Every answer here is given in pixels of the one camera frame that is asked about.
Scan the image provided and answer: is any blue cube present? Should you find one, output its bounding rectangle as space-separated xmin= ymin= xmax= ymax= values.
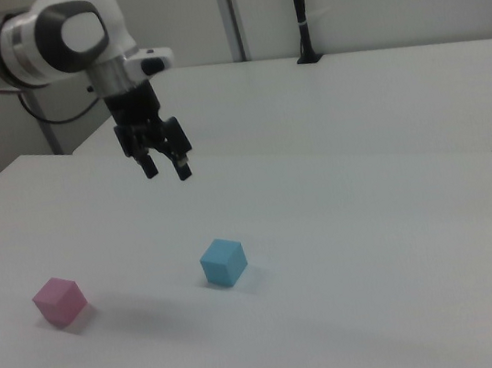
xmin=196 ymin=233 xmax=251 ymax=291

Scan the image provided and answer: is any grey metal partition post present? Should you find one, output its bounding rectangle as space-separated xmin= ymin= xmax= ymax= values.
xmin=25 ymin=81 xmax=73 ymax=160
xmin=213 ymin=0 xmax=252 ymax=65

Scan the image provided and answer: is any pink cube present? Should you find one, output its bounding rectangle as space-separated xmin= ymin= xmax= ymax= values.
xmin=28 ymin=272 xmax=92 ymax=333

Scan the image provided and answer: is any white side table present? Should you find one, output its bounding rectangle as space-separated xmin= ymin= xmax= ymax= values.
xmin=61 ymin=19 xmax=492 ymax=214

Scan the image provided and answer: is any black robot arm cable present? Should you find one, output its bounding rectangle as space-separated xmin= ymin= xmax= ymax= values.
xmin=17 ymin=78 xmax=107 ymax=131

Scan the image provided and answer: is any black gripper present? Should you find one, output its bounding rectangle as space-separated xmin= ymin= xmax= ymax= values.
xmin=100 ymin=75 xmax=197 ymax=192

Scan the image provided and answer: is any black camera pole stand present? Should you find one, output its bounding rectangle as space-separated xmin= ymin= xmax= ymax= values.
xmin=287 ymin=0 xmax=326 ymax=66

